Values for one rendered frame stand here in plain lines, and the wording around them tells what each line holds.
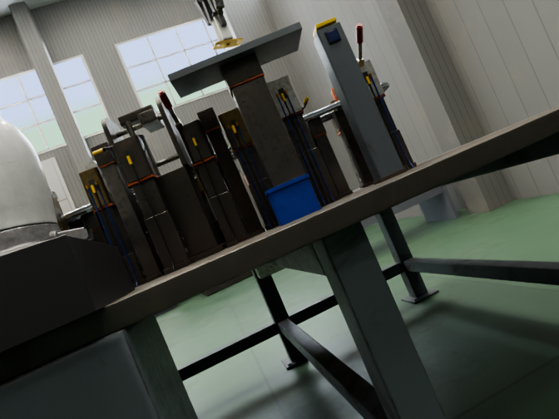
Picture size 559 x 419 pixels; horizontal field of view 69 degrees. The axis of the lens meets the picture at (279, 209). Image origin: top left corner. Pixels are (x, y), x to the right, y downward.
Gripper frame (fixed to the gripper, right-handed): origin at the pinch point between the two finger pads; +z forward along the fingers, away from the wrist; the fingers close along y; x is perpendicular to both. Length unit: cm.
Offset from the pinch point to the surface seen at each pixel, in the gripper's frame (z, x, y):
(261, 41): 10.3, -3.6, -10.0
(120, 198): 30, 38, 27
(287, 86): 18.0, -16.3, 5.0
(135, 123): 9.9, 25.1, 27.3
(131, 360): 64, 54, -31
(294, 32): 10.8, -11.9, -13.3
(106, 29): -445, -171, 718
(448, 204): 109, -290, 205
